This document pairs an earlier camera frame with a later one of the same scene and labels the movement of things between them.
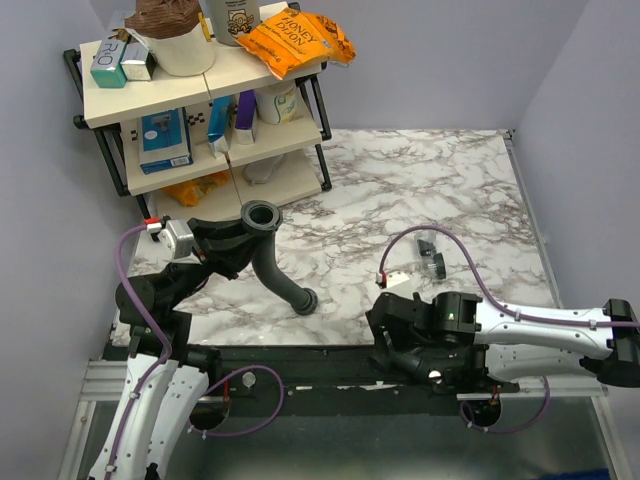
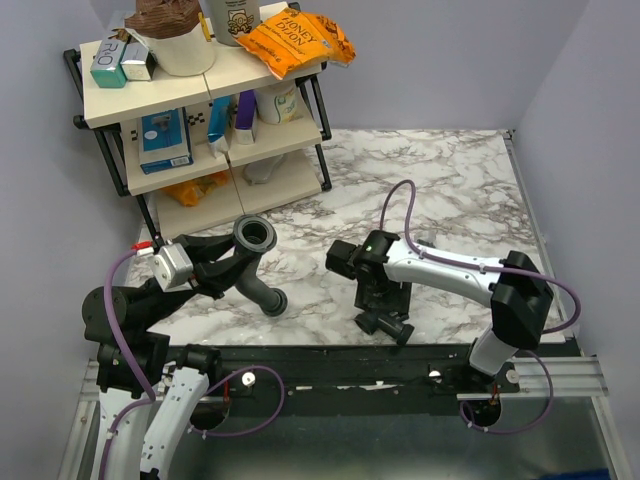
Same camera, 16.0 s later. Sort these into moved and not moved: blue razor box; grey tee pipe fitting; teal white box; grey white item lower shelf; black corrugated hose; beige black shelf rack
Moved: black corrugated hose; grey tee pipe fitting
Not moved: blue razor box; teal white box; grey white item lower shelf; beige black shelf rack
